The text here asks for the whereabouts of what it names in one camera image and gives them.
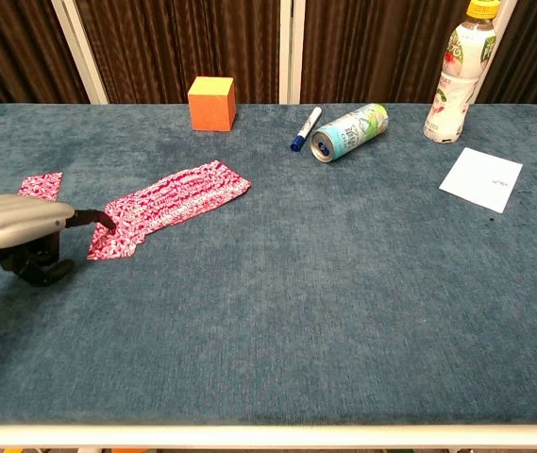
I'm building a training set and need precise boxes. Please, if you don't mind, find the light blue drink can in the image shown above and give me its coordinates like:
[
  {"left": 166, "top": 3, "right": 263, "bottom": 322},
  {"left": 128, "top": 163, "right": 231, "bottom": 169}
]
[{"left": 310, "top": 102, "right": 390, "bottom": 163}]

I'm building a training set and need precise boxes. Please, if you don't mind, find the yellow-capped white drink bottle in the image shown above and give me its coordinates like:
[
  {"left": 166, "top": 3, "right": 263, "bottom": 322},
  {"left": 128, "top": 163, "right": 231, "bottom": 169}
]
[{"left": 422, "top": 0, "right": 503, "bottom": 144}]

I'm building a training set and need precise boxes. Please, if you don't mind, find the white paper card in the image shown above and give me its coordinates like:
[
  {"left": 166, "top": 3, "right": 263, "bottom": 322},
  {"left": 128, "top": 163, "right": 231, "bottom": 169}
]
[{"left": 438, "top": 146, "right": 525, "bottom": 215}]

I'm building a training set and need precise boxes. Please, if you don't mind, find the white screen frame post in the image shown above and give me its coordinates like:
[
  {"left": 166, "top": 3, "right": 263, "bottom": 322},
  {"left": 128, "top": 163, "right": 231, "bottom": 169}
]
[
  {"left": 277, "top": 0, "right": 304, "bottom": 106},
  {"left": 50, "top": 0, "right": 109, "bottom": 106},
  {"left": 495, "top": 0, "right": 519, "bottom": 25}
]

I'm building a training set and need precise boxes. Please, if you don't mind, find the orange yellow cube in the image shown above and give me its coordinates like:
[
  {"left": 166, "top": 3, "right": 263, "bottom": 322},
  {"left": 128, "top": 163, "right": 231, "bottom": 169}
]
[{"left": 187, "top": 75, "right": 238, "bottom": 133}]

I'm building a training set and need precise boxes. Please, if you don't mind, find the left black-fingered white robot hand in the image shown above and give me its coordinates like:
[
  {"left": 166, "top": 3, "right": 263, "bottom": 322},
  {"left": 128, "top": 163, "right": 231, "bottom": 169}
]
[{"left": 0, "top": 193, "right": 119, "bottom": 288}]

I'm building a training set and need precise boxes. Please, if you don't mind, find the dark brown curtain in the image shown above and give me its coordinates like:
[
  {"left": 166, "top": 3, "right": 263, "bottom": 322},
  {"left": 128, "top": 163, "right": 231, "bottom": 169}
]
[
  {"left": 477, "top": 0, "right": 537, "bottom": 106},
  {"left": 73, "top": 0, "right": 282, "bottom": 106},
  {"left": 0, "top": 0, "right": 91, "bottom": 125},
  {"left": 299, "top": 0, "right": 473, "bottom": 106}
]

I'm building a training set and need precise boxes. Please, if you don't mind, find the white marker blue cap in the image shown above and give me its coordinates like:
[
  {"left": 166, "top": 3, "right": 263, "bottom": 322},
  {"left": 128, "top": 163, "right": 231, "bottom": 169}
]
[{"left": 289, "top": 106, "right": 324, "bottom": 154}]

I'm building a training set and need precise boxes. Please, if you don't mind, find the pink patterned cloth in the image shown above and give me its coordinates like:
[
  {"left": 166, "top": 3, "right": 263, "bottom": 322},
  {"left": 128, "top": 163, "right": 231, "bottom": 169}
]
[{"left": 104, "top": 159, "right": 254, "bottom": 246}]

